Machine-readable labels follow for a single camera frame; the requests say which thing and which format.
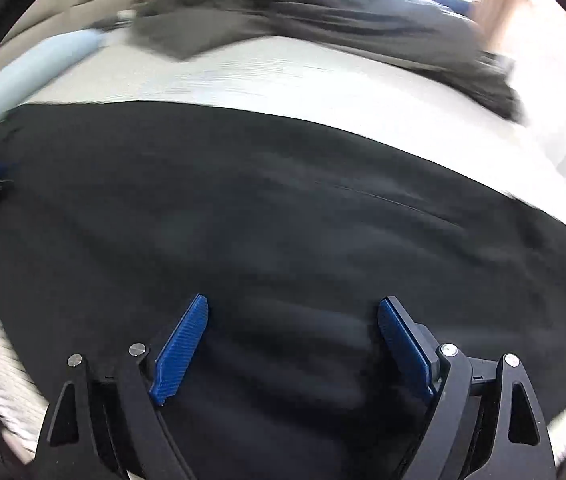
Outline black pants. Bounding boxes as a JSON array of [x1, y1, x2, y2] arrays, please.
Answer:
[[0, 100, 566, 480]]

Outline bed with honeycomb sheet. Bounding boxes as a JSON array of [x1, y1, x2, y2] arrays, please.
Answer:
[[0, 35, 566, 466]]

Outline dark grey duvet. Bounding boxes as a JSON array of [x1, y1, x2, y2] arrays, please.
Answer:
[[130, 0, 524, 121]]

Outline brown curtain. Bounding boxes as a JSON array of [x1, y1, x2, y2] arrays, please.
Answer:
[[480, 0, 528, 36]]

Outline light blue bolster pillow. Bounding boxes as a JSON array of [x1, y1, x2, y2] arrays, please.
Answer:
[[0, 27, 109, 153]]

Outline beige padded headboard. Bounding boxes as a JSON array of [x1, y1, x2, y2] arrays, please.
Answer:
[[0, 0, 164, 76]]

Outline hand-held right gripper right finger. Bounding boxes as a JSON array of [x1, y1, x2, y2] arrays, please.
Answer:
[[377, 296, 556, 480]]

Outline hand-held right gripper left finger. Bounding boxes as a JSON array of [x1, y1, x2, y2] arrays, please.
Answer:
[[33, 294, 209, 480]]

